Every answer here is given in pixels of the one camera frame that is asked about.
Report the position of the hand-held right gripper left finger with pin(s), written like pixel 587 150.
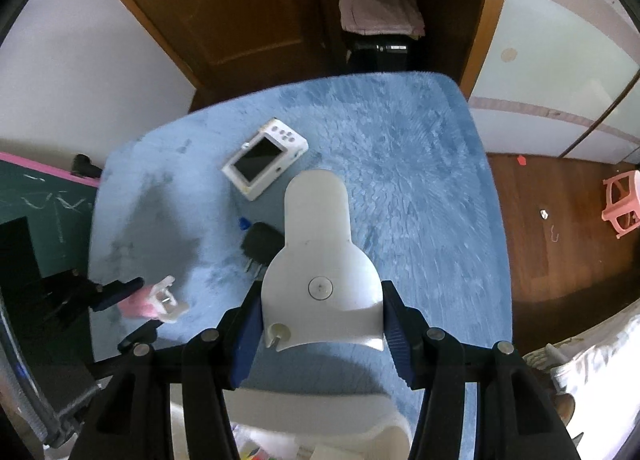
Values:
pixel 245 340

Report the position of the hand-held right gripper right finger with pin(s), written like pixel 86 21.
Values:
pixel 400 345

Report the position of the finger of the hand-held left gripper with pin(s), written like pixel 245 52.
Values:
pixel 120 292
pixel 142 337

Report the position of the pink and white clip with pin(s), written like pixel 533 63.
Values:
pixel 165 305

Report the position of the white plastic tray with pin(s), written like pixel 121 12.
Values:
pixel 310 410

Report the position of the white plastic device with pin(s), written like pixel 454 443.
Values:
pixel 320 250

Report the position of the black charger plug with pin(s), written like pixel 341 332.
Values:
pixel 260 245

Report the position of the black clamp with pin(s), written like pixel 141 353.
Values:
pixel 86 167

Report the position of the blue fluffy table cover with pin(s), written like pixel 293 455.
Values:
pixel 400 165

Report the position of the white checked pillow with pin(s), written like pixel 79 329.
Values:
pixel 600 360

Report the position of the pink plastic stool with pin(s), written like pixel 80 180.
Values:
pixel 622 202

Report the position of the black glossy box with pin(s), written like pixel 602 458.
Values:
pixel 380 54

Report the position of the brown wooden door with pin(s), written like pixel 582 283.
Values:
pixel 225 0

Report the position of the pale wardrobe with pink stripe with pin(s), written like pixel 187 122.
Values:
pixel 550 65

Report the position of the pink folded towel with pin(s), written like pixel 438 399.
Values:
pixel 380 12

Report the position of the wooden shelf unit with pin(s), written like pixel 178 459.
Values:
pixel 475 15

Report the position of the green chalkboard with pink frame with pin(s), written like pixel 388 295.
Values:
pixel 50 200

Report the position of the white digital camera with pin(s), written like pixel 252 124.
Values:
pixel 262 160

